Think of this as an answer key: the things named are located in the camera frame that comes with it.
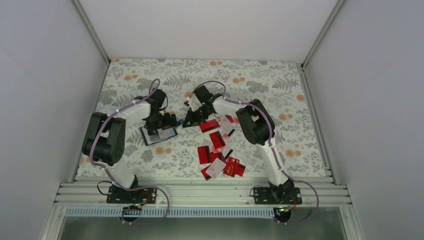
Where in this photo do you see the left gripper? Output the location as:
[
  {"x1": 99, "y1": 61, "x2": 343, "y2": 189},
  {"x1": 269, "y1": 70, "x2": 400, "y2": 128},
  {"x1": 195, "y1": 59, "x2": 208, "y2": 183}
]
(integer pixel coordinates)
[{"x1": 145, "y1": 112, "x2": 177, "y2": 135}]

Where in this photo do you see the blue card holder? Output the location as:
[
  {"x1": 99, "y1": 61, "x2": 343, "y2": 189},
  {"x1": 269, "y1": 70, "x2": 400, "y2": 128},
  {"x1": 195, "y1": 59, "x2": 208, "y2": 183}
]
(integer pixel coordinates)
[{"x1": 139, "y1": 126, "x2": 178, "y2": 146}]

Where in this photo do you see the white floral card front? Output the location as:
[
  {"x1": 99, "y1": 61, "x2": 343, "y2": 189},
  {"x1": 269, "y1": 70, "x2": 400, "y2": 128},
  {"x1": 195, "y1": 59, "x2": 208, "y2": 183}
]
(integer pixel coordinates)
[{"x1": 206, "y1": 158, "x2": 227, "y2": 178}]

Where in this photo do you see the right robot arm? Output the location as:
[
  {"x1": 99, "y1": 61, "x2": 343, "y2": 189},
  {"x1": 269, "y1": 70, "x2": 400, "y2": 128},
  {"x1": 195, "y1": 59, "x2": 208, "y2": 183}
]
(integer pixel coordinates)
[{"x1": 183, "y1": 85, "x2": 295, "y2": 204}]

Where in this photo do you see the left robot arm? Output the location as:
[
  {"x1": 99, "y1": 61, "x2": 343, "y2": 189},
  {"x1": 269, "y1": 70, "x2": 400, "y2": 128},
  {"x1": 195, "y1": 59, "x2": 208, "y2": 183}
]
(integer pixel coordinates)
[{"x1": 82, "y1": 88, "x2": 177, "y2": 203}]

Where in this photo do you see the white vip chip card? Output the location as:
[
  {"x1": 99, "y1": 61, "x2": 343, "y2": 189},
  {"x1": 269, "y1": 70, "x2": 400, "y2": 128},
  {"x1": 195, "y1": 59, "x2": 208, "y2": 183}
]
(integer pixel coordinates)
[{"x1": 157, "y1": 127, "x2": 177, "y2": 140}]

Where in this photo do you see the red card black stripe top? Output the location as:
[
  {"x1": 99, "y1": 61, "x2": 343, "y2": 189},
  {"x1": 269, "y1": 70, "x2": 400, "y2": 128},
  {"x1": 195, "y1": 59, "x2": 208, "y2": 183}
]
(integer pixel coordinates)
[{"x1": 199, "y1": 119, "x2": 221, "y2": 133}]

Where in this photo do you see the red card black stripe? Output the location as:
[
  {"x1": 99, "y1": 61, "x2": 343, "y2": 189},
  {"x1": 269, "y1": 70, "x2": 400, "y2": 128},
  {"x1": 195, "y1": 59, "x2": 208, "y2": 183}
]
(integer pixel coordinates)
[
  {"x1": 209, "y1": 131, "x2": 226, "y2": 150},
  {"x1": 199, "y1": 119, "x2": 221, "y2": 133},
  {"x1": 197, "y1": 145, "x2": 212, "y2": 165}
]

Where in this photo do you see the red card black stripe middle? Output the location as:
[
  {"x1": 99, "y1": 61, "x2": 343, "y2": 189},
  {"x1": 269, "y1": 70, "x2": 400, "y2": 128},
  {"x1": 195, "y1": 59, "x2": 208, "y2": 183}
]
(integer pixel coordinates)
[{"x1": 209, "y1": 131, "x2": 226, "y2": 150}]

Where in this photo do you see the red card black stripe left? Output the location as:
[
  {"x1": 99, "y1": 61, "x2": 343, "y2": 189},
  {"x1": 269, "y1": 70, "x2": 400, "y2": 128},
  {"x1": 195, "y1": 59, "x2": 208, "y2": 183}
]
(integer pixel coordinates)
[{"x1": 197, "y1": 145, "x2": 212, "y2": 165}]

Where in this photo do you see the white card black stripe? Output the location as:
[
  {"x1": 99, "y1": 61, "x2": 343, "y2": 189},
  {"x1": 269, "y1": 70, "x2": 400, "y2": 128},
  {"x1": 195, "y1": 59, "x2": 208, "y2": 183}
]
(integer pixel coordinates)
[{"x1": 217, "y1": 115, "x2": 235, "y2": 138}]

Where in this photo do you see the red card gold ribbon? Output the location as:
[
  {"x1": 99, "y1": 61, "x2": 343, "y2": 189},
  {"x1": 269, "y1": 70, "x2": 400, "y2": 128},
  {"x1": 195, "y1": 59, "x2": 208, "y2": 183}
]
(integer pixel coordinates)
[{"x1": 223, "y1": 156, "x2": 246, "y2": 178}]

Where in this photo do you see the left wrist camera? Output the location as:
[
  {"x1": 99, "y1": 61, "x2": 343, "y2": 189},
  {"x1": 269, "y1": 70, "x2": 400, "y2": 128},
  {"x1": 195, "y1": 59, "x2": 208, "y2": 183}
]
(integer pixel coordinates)
[{"x1": 150, "y1": 89, "x2": 169, "y2": 111}]

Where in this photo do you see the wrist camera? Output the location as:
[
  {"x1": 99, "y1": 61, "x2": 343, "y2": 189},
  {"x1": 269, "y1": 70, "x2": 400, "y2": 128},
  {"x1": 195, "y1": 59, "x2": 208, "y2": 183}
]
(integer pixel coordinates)
[
  {"x1": 193, "y1": 85, "x2": 214, "y2": 104},
  {"x1": 150, "y1": 89, "x2": 169, "y2": 111}
]

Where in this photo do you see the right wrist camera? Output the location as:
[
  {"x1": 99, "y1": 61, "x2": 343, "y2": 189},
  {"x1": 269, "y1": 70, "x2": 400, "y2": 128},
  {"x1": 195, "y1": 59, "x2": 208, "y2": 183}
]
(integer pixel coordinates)
[{"x1": 193, "y1": 85, "x2": 214, "y2": 104}]

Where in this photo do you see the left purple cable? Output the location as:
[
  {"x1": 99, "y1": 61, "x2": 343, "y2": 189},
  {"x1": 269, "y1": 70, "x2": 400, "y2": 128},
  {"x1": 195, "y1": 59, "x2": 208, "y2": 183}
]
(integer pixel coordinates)
[{"x1": 88, "y1": 78, "x2": 170, "y2": 226}]

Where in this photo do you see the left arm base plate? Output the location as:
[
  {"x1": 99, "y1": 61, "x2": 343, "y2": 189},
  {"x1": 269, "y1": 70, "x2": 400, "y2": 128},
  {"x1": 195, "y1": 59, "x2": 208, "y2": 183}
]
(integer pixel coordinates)
[{"x1": 106, "y1": 185, "x2": 157, "y2": 205}]

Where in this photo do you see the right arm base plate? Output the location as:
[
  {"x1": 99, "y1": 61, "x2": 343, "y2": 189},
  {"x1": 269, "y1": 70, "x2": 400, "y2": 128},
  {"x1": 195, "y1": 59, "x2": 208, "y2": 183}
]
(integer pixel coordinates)
[{"x1": 249, "y1": 185, "x2": 303, "y2": 205}]

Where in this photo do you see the aluminium rail frame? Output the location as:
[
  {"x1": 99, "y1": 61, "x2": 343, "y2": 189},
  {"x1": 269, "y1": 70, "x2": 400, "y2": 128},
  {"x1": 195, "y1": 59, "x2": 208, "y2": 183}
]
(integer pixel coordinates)
[{"x1": 54, "y1": 176, "x2": 352, "y2": 207}]

